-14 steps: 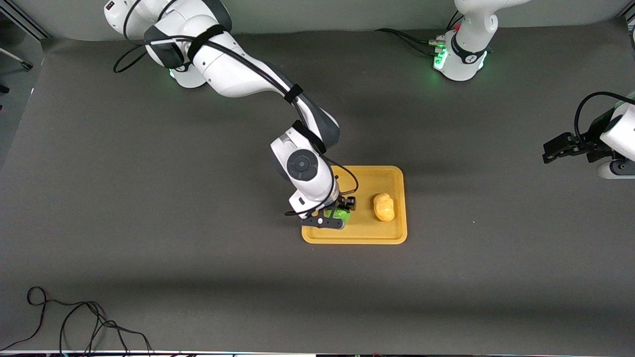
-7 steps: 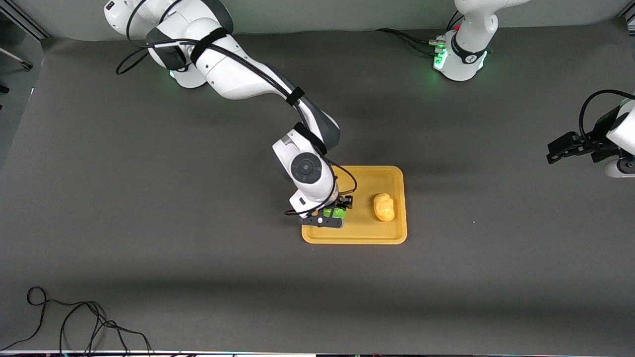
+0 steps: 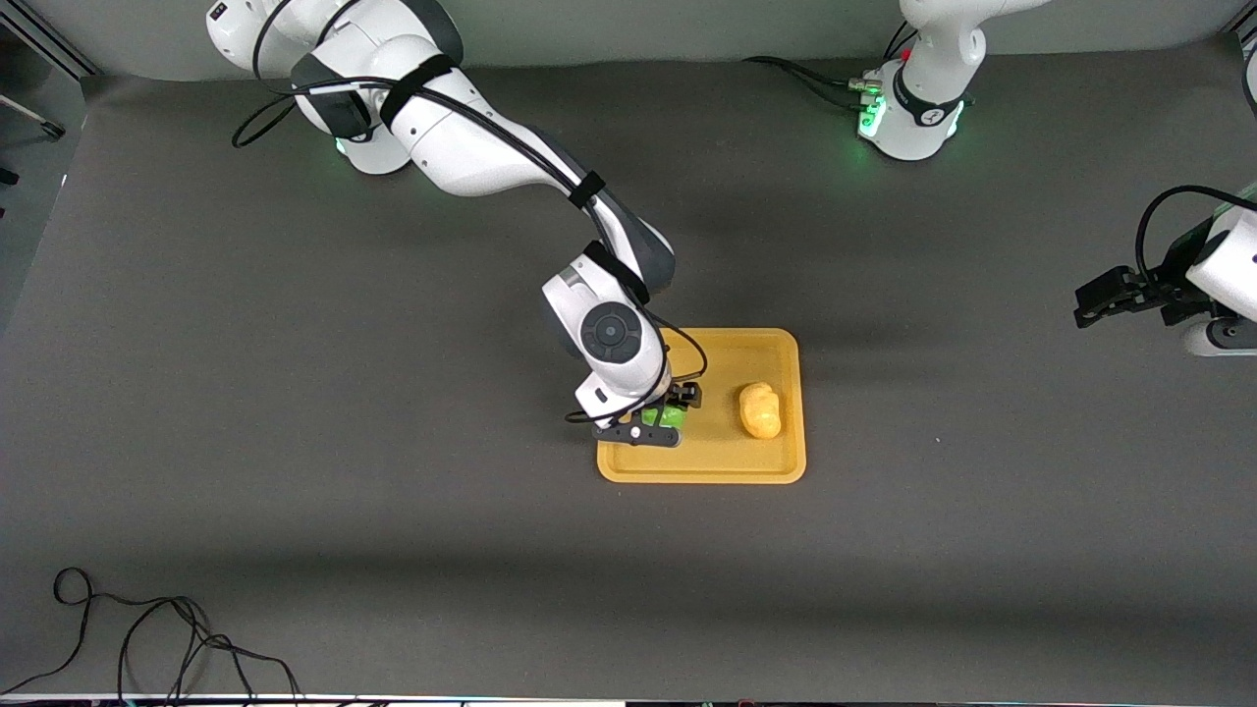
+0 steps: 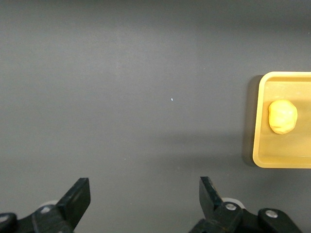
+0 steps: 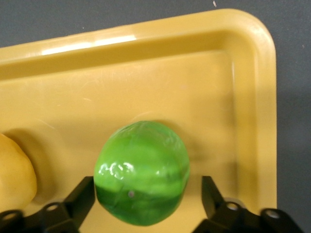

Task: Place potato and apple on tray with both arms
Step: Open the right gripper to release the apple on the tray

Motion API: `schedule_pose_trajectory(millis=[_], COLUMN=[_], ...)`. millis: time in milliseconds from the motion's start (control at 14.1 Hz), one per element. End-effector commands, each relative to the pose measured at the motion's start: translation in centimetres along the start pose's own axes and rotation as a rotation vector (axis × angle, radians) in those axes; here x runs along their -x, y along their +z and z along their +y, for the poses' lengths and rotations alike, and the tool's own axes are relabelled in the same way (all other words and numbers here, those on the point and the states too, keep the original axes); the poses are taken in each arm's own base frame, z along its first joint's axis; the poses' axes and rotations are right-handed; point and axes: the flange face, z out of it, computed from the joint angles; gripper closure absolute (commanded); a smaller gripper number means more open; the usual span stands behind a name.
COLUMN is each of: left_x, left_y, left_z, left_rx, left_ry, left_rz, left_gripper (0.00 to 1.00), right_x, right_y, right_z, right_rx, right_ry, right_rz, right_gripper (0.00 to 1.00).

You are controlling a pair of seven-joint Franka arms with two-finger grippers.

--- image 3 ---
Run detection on aluminium frame bar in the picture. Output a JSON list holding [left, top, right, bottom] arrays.
[[0, 18, 102, 82]]

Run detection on yellow plastic tray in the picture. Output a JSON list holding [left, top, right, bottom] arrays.
[[595, 327, 808, 486]]

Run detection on yellow potato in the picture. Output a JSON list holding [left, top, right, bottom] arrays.
[[738, 381, 785, 441]]

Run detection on loose black cable on table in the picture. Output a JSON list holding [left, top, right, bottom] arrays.
[[0, 567, 303, 707]]

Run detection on black left base cable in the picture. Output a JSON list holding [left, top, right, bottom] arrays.
[[742, 20, 920, 111]]

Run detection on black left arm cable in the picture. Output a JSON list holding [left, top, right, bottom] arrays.
[[1135, 184, 1257, 288]]

